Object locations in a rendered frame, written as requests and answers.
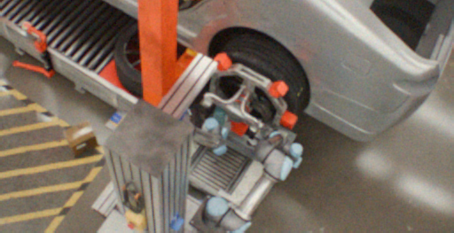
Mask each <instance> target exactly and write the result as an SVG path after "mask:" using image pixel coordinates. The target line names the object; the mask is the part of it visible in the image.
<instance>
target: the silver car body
mask: <svg viewBox="0 0 454 233"><path fill-rule="evenodd" d="M105 1H106V2H108V3H109V4H111V5H113V6H114V7H117V8H119V9H120V10H122V11H123V12H126V13H127V14H128V15H130V16H131V17H133V18H135V19H137V20H139V16H138V4H137V0H105ZM233 26H241V27H251V28H253V29H257V30H260V31H263V32H264V33H266V34H268V35H271V36H272V37H274V38H275V39H277V40H278V41H280V42H281V43H283V44H284V45H285V46H286V47H287V48H288V49H289V50H290V51H291V52H292V53H293V54H294V55H295V57H297V58H298V60H299V61H300V62H301V64H302V66H303V68H304V69H305V71H306V73H307V76H308V78H309V83H310V87H311V99H310V103H309V107H308V108H307V110H306V111H305V113H307V114H308V115H310V116H312V117H314V118H316V119H317V120H320V121H322V122H323V123H324V124H326V125H328V126H330V127H332V128H334V129H336V130H338V131H340V132H341V133H342V134H344V135H346V136H348V137H349V138H351V139H354V140H356V141H359V142H370V141H373V140H375V139H378V138H380V137H381V136H382V135H384V134H385V133H386V132H387V131H389V130H390V129H392V128H394V127H395V126H397V125H399V124H401V123H403V122H404V121H405V120H407V119H409V118H410V117H411V116H412V115H413V114H414V113H415V112H416V111H417V110H418V109H420V108H421V106H422V105H423V104H424V103H425V102H426V101H427V99H428V97H429V96H430V95H431V93H432V92H433V91H434V88H435V86H436V85H437V83H438V81H439V79H440V77H441V75H442V72H443V69H444V67H445V66H446V64H447V62H448V58H449V55H450V54H451V49H452V47H453V45H454V0H178V9H177V28H176V41H177V42H178V43H181V44H182V45H183V46H185V47H187V48H189V49H191V50H193V51H195V52H197V53H200V54H202V55H204V56H206V55H207V45H208V42H209V40H210V38H211V37H212V36H213V34H214V33H216V32H217V31H218V30H220V29H222V28H225V27H233Z"/></svg>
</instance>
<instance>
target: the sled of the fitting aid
mask: <svg viewBox="0 0 454 233"><path fill-rule="evenodd" d="M224 143H225V144H227V145H229V146H230V147H232V148H233V149H235V150H237V151H239V152H241V153H243V154H244V155H246V156H248V158H251V159H253V160H255V161H257V162H258V161H259V160H258V159H257V158H256V156H255V153H254V150H253V149H251V148H249V147H246V146H245V145H244V144H242V143H240V142H238V141H236V140H235V139H233V138H231V137H230V136H227V137H226V138H225V139H224Z"/></svg>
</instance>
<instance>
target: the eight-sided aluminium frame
mask: <svg viewBox="0 0 454 233"><path fill-rule="evenodd" d="M234 74H236V75H238V76H240V77H241V78H243V79H246V80H248V81H250V82H252V83H254V84H255V85H257V87H259V88H260V89H262V90H263V91H264V92H265V94H266V95H267V97H268V98H269V100H270V101H271V103H272V104H273V105H274V106H275V108H276V109H277V113H276V115H275V118H269V120H268V121H267V123H266V124H265V123H264V122H263V123H262V124H264V125H263V128H265V129H277V128H278V125H279V121H280V119H281V117H282V115H283V114H284V112H285V110H286V107H287V105H286V102H284V100H283V99H282V97H276V98H273V96H272V95H271V94H270V93H269V92H268V91H269V89H270V87H271V86H272V82H271V80H269V79H268V78H265V77H263V76H262V75H260V74H258V73H256V72H255V71H253V70H251V69H249V68H246V67H244V66H242V65H241V64H236V65H230V67H229V68H228V69H227V71H219V70H218V68H217V69H216V70H215V72H214V73H213V74H212V78H211V84H210V92H211V93H212V94H214V95H215V96H217V97H219V98H221V99H223V100H229V99H228V98H227V97H226V96H225V94H224V93H223V91H222V90H221V89H220V86H219V82H220V77H221V76H224V75H234ZM251 75H252V76H251Z"/></svg>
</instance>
